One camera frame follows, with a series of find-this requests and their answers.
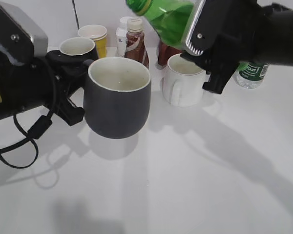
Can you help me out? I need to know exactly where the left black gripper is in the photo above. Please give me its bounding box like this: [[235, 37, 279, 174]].
[[0, 50, 94, 126]]

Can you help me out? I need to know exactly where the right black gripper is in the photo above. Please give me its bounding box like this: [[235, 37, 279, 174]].
[[180, 0, 293, 94]]

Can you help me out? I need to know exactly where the dark grey ceramic mug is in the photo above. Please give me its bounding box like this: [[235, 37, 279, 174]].
[[84, 57, 151, 139]]

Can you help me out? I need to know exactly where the green Sprite bottle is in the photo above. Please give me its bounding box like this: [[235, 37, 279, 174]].
[[126, 0, 194, 50]]

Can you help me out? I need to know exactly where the yellow paper cup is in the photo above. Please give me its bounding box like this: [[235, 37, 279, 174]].
[[78, 24, 107, 59]]

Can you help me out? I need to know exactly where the clear water bottle green label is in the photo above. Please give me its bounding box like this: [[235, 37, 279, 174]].
[[233, 62, 269, 89]]

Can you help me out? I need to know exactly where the white ceramic mug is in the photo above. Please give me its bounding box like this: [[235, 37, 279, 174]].
[[162, 54, 206, 107]]

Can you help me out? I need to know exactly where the black ceramic mug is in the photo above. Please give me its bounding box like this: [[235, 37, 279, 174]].
[[59, 37, 99, 60]]

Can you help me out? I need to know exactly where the dark red ceramic mug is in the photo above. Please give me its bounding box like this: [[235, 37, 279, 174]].
[[158, 40, 182, 66]]

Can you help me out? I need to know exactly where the white milk bottle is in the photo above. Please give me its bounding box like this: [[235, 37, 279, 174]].
[[116, 16, 132, 57]]

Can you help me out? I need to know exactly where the brown Nescafe coffee bottle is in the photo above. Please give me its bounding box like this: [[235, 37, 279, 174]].
[[124, 18, 149, 69]]

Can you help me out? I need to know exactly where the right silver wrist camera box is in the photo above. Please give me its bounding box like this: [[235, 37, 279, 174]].
[[181, 0, 228, 56]]

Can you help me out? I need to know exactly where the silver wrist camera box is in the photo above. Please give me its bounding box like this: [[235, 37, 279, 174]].
[[181, 0, 228, 56], [0, 1, 48, 66]]

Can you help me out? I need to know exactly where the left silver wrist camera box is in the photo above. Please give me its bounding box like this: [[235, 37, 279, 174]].
[[0, 1, 48, 66]]

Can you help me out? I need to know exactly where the thin black cable on wall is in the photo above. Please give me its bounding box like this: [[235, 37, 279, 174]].
[[72, 0, 80, 30]]

